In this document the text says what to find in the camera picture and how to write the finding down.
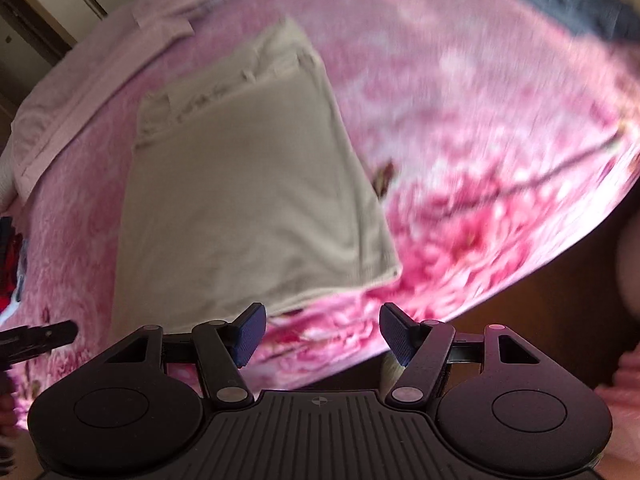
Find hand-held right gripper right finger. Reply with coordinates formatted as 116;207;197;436
379;303;541;407

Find beige garment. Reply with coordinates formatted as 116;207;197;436
111;16;403;333

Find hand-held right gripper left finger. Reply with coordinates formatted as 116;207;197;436
102;302;267;408

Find red and white garment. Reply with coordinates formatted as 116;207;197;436
0;232;28;313

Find pink floral bedspread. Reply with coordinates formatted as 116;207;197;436
0;0;640;441

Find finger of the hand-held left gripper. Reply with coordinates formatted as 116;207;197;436
0;321;79;363

